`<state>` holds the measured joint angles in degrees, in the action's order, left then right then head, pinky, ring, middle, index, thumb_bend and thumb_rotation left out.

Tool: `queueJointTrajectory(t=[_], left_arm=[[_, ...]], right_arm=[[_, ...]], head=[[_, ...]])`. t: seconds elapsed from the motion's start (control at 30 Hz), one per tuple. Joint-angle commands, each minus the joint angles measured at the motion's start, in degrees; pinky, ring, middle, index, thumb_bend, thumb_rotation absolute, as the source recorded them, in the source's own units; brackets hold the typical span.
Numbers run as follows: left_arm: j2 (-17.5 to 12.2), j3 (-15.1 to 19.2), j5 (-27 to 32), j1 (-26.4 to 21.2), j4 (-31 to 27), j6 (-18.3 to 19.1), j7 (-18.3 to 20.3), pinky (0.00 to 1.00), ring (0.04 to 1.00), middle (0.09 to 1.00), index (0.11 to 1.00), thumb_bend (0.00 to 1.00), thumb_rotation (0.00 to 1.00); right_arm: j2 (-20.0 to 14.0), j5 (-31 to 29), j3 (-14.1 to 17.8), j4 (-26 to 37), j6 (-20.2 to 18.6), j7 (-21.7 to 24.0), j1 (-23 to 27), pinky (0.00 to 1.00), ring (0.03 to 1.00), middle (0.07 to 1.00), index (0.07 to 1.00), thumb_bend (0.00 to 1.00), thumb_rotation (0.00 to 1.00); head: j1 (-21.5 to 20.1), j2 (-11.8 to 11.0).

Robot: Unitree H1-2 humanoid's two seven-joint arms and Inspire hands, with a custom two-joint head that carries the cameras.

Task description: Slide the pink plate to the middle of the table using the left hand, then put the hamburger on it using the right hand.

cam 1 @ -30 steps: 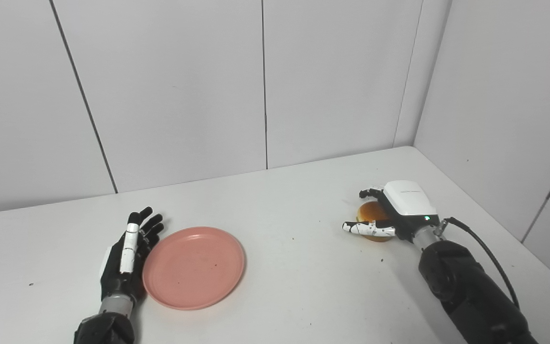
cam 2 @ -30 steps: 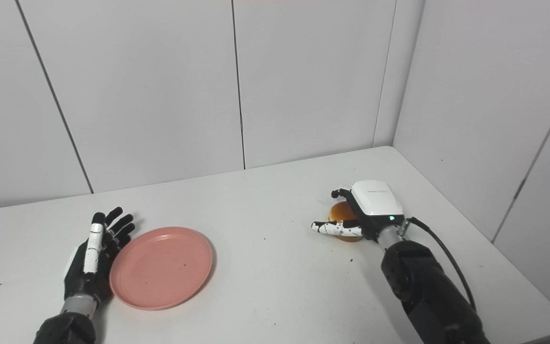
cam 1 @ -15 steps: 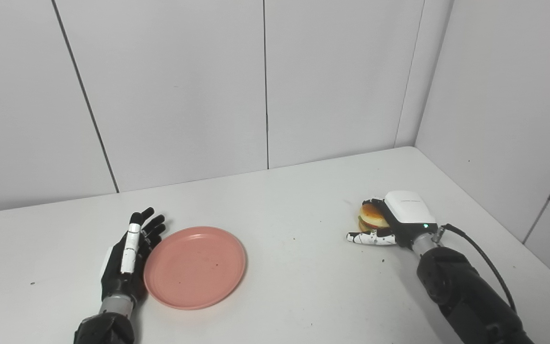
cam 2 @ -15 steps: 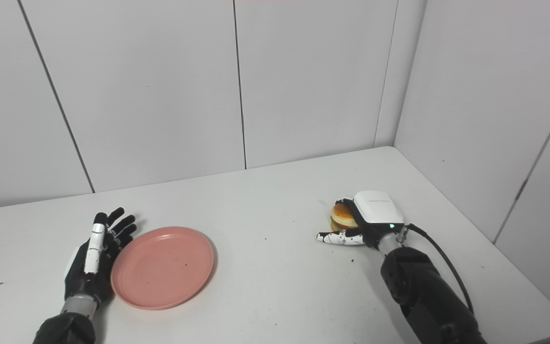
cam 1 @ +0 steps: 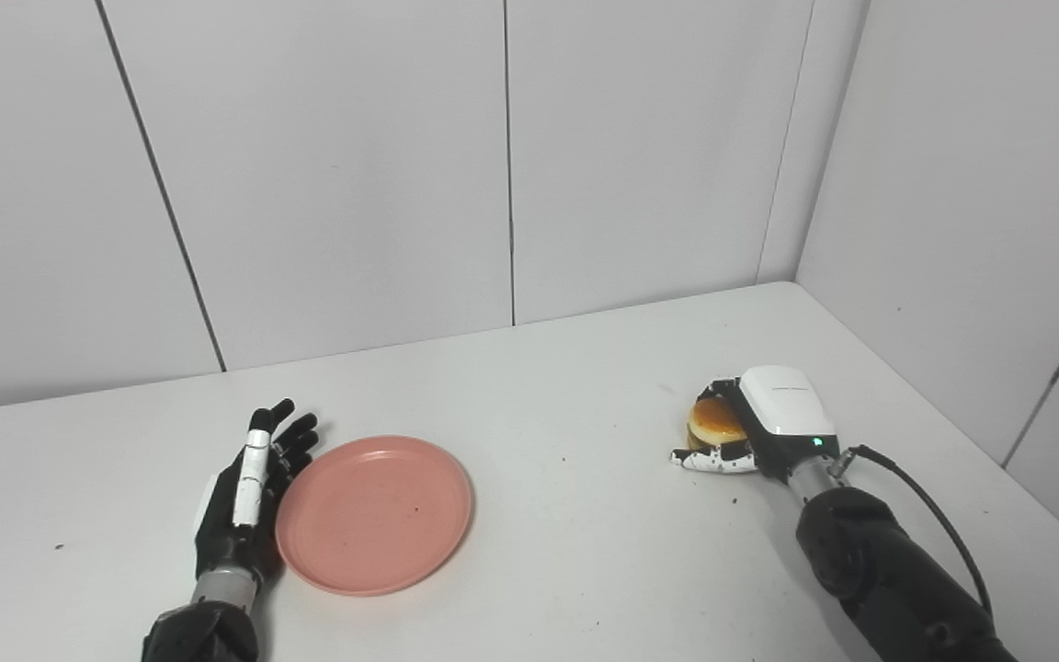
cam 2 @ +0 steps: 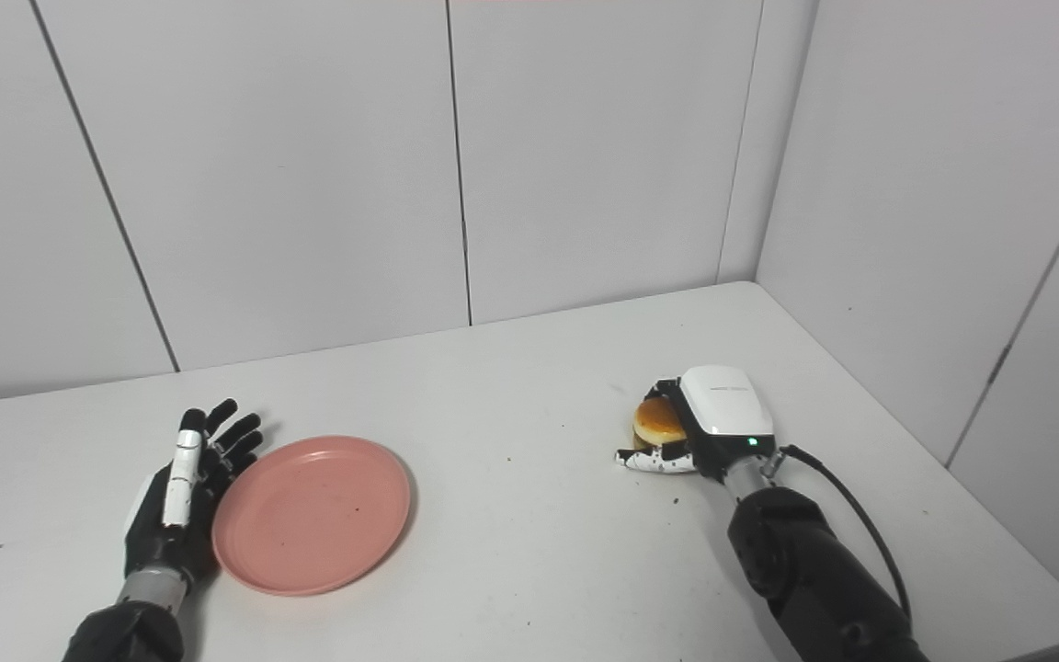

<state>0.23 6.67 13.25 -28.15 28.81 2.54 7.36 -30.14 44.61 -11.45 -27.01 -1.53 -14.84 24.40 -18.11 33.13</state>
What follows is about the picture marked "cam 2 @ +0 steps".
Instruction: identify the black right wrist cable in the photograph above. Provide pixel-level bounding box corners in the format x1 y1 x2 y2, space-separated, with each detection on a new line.
762 444 915 628

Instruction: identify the toy hamburger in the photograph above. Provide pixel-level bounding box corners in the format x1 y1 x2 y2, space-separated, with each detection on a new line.
632 397 689 452

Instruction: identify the pink round plate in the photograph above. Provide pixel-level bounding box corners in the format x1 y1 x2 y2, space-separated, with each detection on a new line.
211 436 412 598

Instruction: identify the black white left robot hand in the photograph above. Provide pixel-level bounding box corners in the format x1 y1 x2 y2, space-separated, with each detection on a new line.
122 398 265 591

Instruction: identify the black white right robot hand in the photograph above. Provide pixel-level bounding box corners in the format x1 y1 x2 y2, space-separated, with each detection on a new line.
615 365 780 483

